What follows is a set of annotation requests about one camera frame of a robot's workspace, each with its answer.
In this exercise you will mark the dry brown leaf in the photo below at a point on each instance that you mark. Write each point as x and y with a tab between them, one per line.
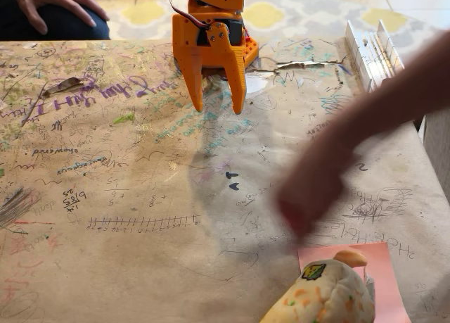
65	84

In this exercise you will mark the child's forearm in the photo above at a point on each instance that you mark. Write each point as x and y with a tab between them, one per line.
397	98

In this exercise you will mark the leg in blue jeans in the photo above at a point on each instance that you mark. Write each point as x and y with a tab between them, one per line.
63	25

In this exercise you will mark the grey sofa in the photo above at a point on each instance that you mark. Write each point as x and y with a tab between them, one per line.
439	147

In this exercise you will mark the white patterned plush toy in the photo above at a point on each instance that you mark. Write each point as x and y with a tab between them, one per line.
327	298

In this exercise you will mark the pink paper sheet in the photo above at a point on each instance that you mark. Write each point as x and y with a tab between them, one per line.
385	277

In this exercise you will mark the orange grid base plate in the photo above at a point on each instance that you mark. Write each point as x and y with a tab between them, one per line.
251	53

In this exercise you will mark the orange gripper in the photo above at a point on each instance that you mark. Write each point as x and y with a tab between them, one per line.
188	38

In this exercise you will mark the child's hand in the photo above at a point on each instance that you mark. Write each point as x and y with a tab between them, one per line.
316	185

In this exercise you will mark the scribbled brown paper cover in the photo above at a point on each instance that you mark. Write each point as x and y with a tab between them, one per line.
105	252

